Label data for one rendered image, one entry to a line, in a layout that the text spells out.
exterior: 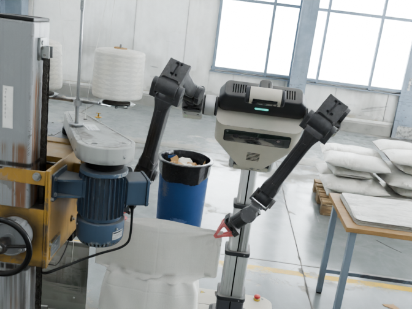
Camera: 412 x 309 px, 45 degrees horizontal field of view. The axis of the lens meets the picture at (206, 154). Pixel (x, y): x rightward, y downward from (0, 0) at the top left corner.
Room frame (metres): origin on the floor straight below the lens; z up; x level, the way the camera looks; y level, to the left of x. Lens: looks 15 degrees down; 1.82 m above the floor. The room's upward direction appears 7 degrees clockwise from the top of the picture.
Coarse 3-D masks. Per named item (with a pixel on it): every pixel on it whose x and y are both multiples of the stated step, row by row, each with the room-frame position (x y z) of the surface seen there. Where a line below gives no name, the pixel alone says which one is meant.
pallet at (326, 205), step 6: (318, 180) 5.60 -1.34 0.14; (318, 186) 5.40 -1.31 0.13; (318, 192) 5.23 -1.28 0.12; (324, 192) 5.20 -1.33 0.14; (318, 198) 5.20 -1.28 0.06; (324, 198) 4.99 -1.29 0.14; (324, 204) 4.87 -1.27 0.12; (330, 204) 4.86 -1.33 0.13; (324, 210) 4.87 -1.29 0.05; (330, 210) 4.86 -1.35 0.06
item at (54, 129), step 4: (48, 124) 1.91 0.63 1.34; (52, 124) 1.92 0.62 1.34; (56, 124) 1.93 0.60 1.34; (60, 124) 1.94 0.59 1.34; (48, 128) 1.86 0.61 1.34; (52, 128) 1.86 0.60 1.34; (56, 128) 1.87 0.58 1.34; (60, 128) 1.88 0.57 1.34; (48, 132) 1.79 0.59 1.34; (52, 132) 1.80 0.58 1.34; (56, 132) 1.81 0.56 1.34; (60, 132) 1.82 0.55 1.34; (52, 136) 1.76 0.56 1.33; (56, 136) 1.76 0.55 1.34; (60, 136) 1.77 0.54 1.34; (64, 136) 1.78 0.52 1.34
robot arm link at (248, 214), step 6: (252, 198) 1.80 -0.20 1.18; (252, 204) 1.72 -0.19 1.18; (258, 204) 1.77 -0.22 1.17; (270, 204) 1.77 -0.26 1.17; (246, 210) 1.71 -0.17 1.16; (252, 210) 1.71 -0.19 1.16; (264, 210) 1.77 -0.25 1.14; (240, 216) 1.71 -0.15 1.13; (246, 216) 1.70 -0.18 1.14; (252, 216) 1.70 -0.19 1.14; (246, 222) 1.70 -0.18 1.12
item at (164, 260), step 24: (120, 240) 1.79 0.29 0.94; (144, 240) 1.76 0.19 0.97; (168, 240) 1.76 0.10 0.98; (192, 240) 1.79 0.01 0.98; (216, 240) 1.80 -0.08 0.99; (120, 264) 1.78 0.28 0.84; (144, 264) 1.76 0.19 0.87; (168, 264) 1.77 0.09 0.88; (192, 264) 1.79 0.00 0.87; (216, 264) 1.80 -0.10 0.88; (120, 288) 1.75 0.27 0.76; (144, 288) 1.74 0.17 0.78; (168, 288) 1.73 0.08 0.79; (192, 288) 1.75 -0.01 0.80
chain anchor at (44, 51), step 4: (40, 40) 1.40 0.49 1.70; (44, 40) 1.42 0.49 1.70; (40, 44) 1.40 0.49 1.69; (44, 44) 1.42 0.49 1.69; (40, 48) 1.40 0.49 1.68; (44, 48) 1.41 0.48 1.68; (48, 48) 1.41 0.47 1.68; (52, 48) 1.43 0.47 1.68; (40, 52) 1.40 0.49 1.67; (44, 52) 1.41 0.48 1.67; (48, 52) 1.41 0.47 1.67; (52, 52) 1.43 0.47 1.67; (40, 56) 1.40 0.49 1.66; (44, 56) 1.41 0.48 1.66; (48, 56) 1.41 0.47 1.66; (52, 56) 1.43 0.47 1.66; (40, 60) 1.40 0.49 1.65
